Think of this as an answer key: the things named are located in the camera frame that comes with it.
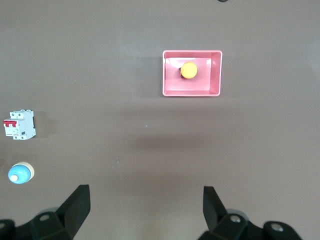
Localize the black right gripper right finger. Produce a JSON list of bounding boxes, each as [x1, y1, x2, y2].
[[197, 185, 303, 240]]

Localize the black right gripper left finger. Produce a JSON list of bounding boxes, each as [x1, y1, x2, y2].
[[0, 184, 91, 240]]

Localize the yellow push button switch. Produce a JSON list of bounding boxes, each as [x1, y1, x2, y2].
[[179, 61, 198, 81]]

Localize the blue dome white base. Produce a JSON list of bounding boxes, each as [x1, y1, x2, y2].
[[7, 161, 36, 186]]

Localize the white circuit breaker red levers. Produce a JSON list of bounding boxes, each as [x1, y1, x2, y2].
[[2, 109, 37, 141]]

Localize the pink plastic box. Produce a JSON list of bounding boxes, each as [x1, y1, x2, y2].
[[161, 49, 223, 98]]

